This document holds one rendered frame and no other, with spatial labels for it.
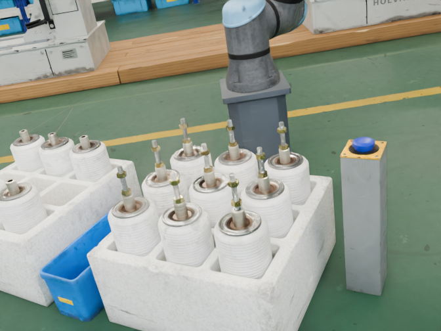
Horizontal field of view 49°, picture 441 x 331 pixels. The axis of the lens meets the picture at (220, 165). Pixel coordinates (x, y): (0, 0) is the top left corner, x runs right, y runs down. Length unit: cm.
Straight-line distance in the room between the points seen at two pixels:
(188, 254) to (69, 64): 214
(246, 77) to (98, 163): 45
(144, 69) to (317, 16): 100
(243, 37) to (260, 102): 18
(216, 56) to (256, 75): 142
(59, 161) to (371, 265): 84
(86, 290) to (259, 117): 64
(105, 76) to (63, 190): 153
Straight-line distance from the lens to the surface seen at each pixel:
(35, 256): 115
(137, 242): 95
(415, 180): 145
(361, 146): 90
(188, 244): 88
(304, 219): 96
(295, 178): 100
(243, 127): 135
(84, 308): 111
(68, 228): 120
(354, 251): 100
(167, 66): 275
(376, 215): 94
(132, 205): 95
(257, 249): 83
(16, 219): 116
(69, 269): 118
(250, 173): 105
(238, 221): 83
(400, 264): 114
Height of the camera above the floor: 72
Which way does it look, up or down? 26 degrees down
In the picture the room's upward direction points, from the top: 10 degrees counter-clockwise
